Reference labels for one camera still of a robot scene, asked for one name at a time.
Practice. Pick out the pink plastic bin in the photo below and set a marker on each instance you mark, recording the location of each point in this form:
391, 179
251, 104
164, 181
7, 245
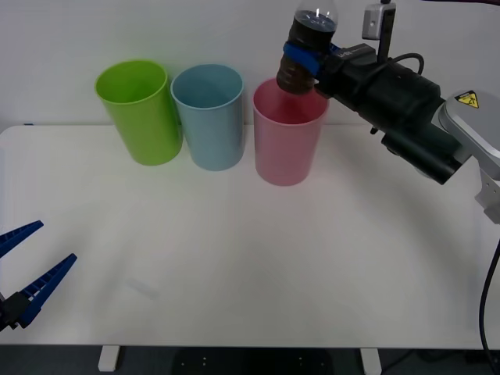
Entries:
283, 152

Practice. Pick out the pale blue plastic bin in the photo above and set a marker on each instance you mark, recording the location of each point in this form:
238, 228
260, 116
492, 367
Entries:
213, 136

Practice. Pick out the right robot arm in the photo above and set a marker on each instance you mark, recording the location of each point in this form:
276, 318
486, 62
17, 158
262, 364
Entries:
468, 125

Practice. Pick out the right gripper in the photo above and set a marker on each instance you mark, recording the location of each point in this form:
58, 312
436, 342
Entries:
383, 93

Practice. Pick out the dark drink plastic bottle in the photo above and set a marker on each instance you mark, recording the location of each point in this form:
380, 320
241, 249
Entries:
312, 27

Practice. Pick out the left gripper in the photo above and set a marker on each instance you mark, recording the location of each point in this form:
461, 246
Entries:
3, 312

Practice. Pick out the green plastic bin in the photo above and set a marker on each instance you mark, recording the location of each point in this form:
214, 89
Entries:
144, 129

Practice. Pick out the white table leg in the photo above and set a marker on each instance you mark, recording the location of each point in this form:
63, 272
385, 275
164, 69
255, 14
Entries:
370, 361
108, 359

